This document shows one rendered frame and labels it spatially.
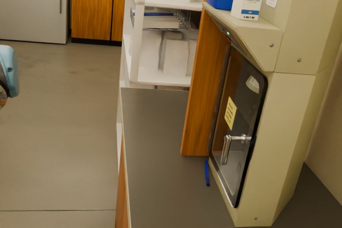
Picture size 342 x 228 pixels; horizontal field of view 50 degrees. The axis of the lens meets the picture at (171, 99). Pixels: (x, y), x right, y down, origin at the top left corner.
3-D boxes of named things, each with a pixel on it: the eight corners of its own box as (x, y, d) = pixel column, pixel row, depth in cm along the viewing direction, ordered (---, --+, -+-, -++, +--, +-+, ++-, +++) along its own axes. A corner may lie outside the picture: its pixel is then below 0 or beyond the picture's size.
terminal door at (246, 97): (209, 152, 130) (230, 44, 114) (236, 211, 103) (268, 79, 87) (207, 152, 130) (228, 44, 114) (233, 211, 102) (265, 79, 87)
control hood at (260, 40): (232, 37, 114) (238, 5, 110) (274, 73, 85) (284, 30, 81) (196, 34, 112) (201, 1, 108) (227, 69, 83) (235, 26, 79)
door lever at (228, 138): (239, 167, 100) (236, 161, 103) (246, 137, 96) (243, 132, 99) (220, 166, 99) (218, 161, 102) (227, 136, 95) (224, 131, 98)
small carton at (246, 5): (247, 16, 93) (252, -8, 91) (257, 20, 89) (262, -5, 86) (230, 15, 92) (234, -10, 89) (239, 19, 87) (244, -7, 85)
